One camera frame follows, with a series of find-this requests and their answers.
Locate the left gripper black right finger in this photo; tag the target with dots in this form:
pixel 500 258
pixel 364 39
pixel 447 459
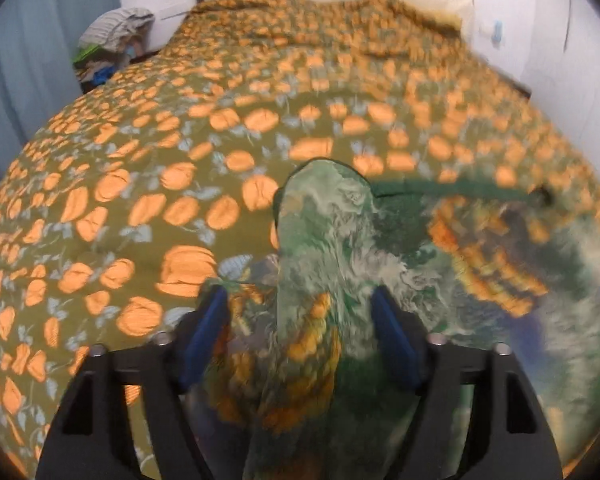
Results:
pixel 507 437

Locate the green patterned silk garment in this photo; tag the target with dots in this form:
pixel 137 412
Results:
pixel 301 389

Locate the pile of clothes on nightstand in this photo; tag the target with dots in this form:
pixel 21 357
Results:
pixel 110 43

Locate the olive orange floral bedspread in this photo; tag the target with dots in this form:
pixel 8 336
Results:
pixel 114 217

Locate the grey-blue window curtain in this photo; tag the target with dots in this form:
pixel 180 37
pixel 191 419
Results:
pixel 38 40

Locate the white built-in wardrobe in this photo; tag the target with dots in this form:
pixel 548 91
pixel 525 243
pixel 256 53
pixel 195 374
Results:
pixel 563 70

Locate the white wall socket with charger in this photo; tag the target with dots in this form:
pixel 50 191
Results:
pixel 494 32

